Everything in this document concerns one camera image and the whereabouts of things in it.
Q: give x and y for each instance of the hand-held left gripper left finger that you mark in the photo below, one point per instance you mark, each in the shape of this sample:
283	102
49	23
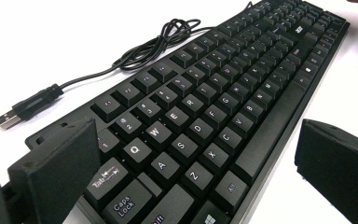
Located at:
56	174

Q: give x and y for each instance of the black keyboard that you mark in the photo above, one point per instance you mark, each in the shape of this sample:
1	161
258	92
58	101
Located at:
270	133

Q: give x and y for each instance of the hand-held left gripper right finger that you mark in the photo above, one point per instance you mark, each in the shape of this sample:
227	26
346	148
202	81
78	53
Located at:
338	174

